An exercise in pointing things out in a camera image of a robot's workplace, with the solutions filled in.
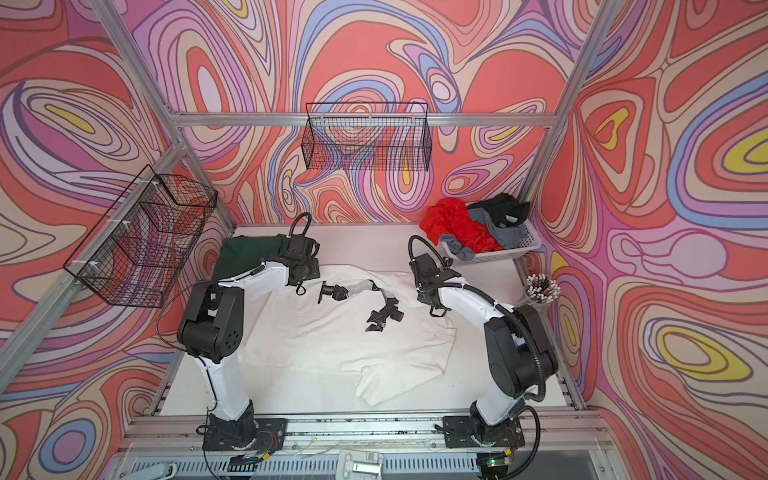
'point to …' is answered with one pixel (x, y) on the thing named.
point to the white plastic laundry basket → (534, 241)
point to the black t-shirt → (503, 209)
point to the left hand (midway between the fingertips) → (314, 266)
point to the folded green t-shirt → (239, 255)
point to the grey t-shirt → (508, 237)
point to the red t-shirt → (449, 216)
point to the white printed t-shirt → (377, 323)
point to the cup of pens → (541, 291)
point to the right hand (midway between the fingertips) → (439, 303)
